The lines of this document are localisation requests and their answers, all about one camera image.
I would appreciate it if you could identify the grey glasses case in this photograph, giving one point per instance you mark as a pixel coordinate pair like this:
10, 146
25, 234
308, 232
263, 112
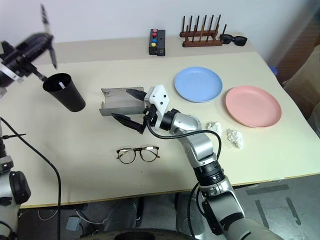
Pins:
117, 101

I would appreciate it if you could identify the white marker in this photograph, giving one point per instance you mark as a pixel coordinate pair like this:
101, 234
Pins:
61, 85

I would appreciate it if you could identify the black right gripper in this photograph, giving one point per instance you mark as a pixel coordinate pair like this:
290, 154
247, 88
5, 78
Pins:
150, 115

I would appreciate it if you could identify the small grey-blue box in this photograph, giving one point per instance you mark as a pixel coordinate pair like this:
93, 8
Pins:
73, 223

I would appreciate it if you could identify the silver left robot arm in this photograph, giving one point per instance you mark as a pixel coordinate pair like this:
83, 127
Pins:
6, 185

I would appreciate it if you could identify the small crumpled white paper ball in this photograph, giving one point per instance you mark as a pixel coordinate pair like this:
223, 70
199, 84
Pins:
215, 127

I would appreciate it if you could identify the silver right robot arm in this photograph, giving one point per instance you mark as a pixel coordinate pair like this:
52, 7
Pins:
200, 147

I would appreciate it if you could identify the brown wooden plate rack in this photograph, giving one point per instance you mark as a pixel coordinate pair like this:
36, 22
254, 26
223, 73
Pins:
201, 40

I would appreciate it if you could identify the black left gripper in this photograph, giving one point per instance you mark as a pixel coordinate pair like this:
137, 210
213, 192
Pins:
33, 47

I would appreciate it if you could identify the black box with coloured buttons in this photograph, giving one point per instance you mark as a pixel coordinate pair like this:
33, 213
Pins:
157, 42

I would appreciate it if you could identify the black sunglasses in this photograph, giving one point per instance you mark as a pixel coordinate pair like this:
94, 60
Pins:
233, 39

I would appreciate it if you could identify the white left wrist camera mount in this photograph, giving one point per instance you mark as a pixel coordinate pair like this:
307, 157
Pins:
10, 74

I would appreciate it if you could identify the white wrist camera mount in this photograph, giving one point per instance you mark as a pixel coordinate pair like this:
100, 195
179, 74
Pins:
10, 74
158, 98

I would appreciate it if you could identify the large crumpled white paper ball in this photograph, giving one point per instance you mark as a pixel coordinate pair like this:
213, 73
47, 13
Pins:
235, 138

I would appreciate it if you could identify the black plastic cup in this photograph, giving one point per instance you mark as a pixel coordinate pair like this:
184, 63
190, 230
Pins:
67, 96

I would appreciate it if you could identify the brown cardboard box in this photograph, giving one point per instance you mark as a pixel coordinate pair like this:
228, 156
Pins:
305, 82

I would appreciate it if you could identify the thin-framed brown eyeglasses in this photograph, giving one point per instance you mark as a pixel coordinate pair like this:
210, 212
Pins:
138, 154

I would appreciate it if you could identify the blue plate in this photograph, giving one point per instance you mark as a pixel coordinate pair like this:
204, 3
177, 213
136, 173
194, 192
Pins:
198, 84

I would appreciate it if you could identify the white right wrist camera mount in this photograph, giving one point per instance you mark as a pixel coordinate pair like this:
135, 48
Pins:
158, 98

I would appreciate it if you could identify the pink plate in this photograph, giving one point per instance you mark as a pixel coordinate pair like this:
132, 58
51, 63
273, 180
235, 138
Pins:
253, 106

